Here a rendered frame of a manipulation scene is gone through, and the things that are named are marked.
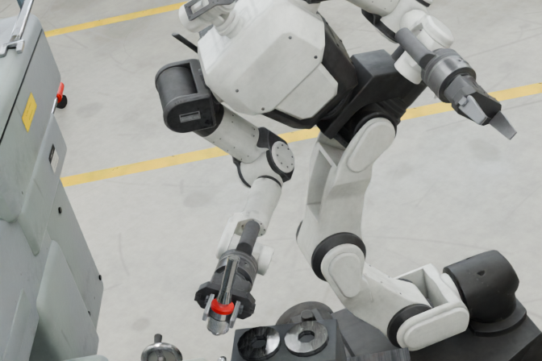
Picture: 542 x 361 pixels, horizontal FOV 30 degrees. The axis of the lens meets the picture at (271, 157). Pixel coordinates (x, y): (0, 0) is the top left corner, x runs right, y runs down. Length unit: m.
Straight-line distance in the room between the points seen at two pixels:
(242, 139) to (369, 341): 0.83
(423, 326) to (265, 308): 1.34
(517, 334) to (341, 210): 0.68
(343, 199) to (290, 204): 2.01
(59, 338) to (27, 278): 0.13
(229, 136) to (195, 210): 2.27
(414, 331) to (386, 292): 0.14
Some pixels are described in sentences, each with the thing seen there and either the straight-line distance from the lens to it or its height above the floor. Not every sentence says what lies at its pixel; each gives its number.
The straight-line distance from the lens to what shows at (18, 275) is 1.64.
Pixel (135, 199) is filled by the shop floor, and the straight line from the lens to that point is 4.78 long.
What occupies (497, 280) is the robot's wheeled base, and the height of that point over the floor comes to 0.72.
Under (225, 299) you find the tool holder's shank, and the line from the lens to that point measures 2.03.
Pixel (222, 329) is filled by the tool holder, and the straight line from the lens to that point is 2.07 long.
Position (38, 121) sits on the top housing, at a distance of 1.81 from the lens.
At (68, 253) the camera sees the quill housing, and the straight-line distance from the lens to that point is 1.93.
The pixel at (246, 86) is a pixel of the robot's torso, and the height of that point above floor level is 1.56.
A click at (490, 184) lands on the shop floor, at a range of 4.34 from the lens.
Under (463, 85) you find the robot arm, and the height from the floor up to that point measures 1.58.
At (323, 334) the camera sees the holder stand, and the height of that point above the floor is 1.17.
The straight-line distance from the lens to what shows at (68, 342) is 1.78.
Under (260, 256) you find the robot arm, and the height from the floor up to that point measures 1.22.
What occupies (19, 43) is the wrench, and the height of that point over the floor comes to 1.90.
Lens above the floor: 2.60
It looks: 33 degrees down
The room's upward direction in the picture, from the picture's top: 15 degrees counter-clockwise
